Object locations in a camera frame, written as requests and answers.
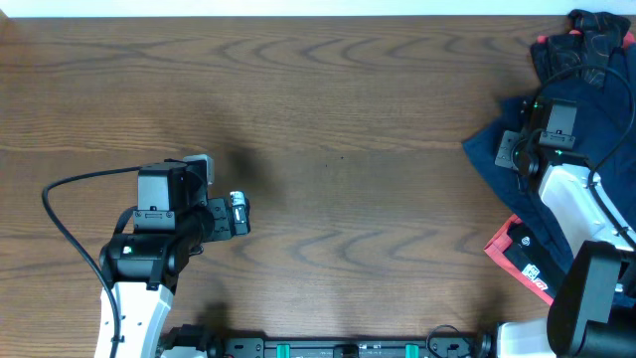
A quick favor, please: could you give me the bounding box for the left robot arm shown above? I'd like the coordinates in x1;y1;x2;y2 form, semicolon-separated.
95;154;250;357

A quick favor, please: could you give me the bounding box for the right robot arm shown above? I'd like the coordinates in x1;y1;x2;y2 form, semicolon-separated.
494;97;635;357

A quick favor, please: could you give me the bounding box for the navy blue garment pile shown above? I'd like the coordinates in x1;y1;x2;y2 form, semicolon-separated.
463;46;635;303

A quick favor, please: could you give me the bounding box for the black patterned garment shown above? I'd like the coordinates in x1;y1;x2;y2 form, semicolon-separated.
530;9;635;89

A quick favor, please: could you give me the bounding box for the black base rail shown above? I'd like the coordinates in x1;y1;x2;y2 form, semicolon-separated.
158;325;498;358

